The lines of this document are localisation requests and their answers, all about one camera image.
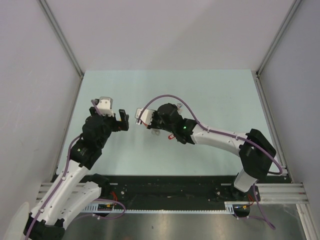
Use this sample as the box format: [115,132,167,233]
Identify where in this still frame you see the red handled metal key organiser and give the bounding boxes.
[143,123,161,136]

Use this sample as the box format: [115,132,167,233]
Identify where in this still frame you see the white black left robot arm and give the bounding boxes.
[23,106,129,240]

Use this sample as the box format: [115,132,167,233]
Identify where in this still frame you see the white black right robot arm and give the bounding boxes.
[147,103,276,201]

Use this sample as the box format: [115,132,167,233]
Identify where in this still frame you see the black and blue tagged keys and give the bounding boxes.
[177,103,183,111]

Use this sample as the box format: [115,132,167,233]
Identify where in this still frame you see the red tagged key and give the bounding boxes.
[167,134,175,140]

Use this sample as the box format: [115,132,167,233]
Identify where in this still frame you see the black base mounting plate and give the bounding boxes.
[51,173,262,218]

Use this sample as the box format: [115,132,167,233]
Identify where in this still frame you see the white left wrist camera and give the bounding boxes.
[94,96,114,117]

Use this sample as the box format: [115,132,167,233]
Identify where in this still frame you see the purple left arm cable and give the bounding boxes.
[24,99,126,237]

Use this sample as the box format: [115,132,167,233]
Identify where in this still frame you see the slotted cable duct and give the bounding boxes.
[80,202,234,215]

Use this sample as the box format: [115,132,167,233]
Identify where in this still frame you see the left aluminium frame post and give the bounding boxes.
[36,0,85,77]

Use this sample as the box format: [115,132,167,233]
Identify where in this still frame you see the aluminium frame post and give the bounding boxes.
[254,0,305,77]
[36,0,85,77]

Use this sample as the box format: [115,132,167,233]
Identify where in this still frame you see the aluminium cross rail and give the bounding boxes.
[34,182,307,204]

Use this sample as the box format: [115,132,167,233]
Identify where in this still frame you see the right aluminium frame post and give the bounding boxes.
[254,0,305,77]

